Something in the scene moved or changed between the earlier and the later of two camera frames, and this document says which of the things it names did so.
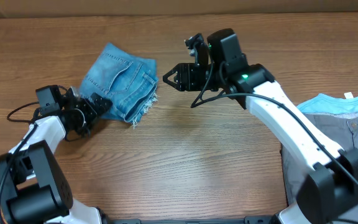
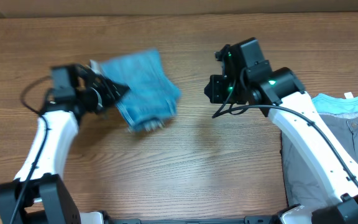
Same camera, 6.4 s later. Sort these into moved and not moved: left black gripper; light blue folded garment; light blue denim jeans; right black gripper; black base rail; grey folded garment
Moved: left black gripper; right black gripper; light blue denim jeans
Not moved: black base rail; grey folded garment; light blue folded garment
